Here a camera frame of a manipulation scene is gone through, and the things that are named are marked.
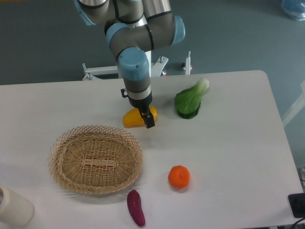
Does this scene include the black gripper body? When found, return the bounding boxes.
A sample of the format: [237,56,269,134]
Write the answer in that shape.
[128,94,152,109]

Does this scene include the yellow mango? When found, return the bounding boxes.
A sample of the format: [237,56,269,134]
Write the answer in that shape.
[122,108,145,128]

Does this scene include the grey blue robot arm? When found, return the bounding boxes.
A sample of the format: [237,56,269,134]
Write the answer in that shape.
[74,0,185,128]

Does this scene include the green bok choy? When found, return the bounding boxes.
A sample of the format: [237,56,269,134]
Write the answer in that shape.
[174,78,209,119]

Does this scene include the orange tangerine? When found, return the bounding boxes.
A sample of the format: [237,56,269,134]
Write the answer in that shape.
[168,165,191,189]

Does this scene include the woven wicker basket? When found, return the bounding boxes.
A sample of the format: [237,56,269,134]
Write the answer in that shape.
[48,125,143,195]

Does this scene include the purple sweet potato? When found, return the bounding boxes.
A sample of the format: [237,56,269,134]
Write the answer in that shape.
[127,190,146,227]

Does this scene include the cream cylindrical bottle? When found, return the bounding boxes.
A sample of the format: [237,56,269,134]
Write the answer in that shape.
[0,185,34,227]

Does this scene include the black device at edge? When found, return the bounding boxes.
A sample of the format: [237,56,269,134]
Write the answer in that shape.
[288,193,305,219]

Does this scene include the white frame at right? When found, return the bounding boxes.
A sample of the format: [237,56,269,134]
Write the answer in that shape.
[281,81,305,127]

